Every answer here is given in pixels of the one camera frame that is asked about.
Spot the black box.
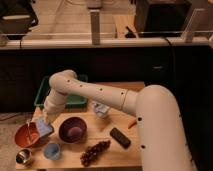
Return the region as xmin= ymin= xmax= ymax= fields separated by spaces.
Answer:
xmin=134 ymin=0 xmax=191 ymax=32

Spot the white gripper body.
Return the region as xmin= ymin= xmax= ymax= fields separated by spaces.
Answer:
xmin=43 ymin=105 xmax=60 ymax=124

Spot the green plastic bin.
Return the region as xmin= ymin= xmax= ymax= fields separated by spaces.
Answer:
xmin=34 ymin=76 xmax=88 ymax=109

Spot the black office chair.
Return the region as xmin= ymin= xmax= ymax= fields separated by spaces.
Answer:
xmin=0 ymin=0 xmax=39 ymax=34

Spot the white crumpled cloth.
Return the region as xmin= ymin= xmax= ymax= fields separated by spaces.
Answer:
xmin=92 ymin=101 xmax=110 ymax=118

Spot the metal cup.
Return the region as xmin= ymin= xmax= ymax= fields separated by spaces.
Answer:
xmin=16 ymin=149 xmax=32 ymax=165

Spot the black remote control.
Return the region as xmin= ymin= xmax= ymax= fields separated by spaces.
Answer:
xmin=110 ymin=128 xmax=131 ymax=148

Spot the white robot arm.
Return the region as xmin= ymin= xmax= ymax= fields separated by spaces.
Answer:
xmin=44 ymin=70 xmax=198 ymax=171

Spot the orange carrot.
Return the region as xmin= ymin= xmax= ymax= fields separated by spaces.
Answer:
xmin=128 ymin=119 xmax=137 ymax=129

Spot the bunch of dark grapes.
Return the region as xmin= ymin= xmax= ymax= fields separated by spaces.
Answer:
xmin=80 ymin=140 xmax=111 ymax=167

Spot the blue cup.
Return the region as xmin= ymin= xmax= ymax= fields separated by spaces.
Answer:
xmin=43 ymin=143 xmax=61 ymax=160

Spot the purple bowl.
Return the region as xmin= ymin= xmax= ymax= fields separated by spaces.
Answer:
xmin=59 ymin=117 xmax=87 ymax=143

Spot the red bowl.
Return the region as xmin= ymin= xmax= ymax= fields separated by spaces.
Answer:
xmin=14 ymin=122 xmax=40 ymax=148

